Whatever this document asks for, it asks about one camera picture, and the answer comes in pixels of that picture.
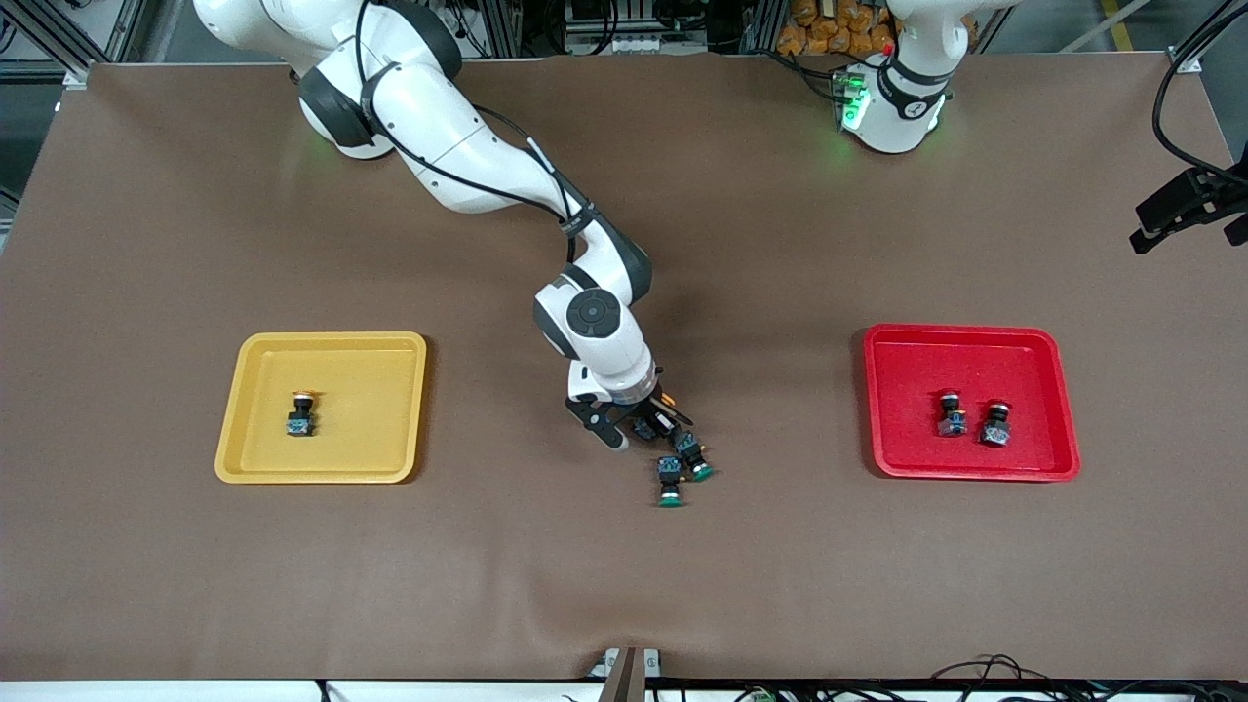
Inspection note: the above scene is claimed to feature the yellow plastic tray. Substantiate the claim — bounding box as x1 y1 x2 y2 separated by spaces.
214 331 428 485

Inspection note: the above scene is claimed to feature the red plastic tray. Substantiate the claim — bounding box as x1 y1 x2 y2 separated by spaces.
863 324 1082 483

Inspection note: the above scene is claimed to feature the black cable bundle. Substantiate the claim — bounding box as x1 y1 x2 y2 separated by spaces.
643 653 1248 702

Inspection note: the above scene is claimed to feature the aluminium frame post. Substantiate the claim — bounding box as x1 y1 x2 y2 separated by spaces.
483 0 523 58
738 0 786 55

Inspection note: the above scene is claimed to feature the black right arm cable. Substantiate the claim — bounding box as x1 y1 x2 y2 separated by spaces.
354 0 586 264

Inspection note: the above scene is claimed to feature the brown table mat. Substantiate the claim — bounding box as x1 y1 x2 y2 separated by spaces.
0 54 1248 683

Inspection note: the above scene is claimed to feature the dark electronics unit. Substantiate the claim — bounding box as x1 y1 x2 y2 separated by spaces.
564 0 666 55

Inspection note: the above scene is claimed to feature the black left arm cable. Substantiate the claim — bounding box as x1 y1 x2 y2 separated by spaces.
1153 0 1248 186

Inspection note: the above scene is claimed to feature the metal clamp bracket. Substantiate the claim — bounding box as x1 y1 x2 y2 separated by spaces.
590 646 664 702

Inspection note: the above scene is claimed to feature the orange bags pile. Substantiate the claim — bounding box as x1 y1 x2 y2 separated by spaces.
777 0 898 57

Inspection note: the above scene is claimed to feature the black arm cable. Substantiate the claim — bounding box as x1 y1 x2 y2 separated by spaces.
1153 0 1248 186
354 0 586 264

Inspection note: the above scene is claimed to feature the aluminium frame strut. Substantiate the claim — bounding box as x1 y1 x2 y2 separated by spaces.
1165 0 1248 74
0 0 147 91

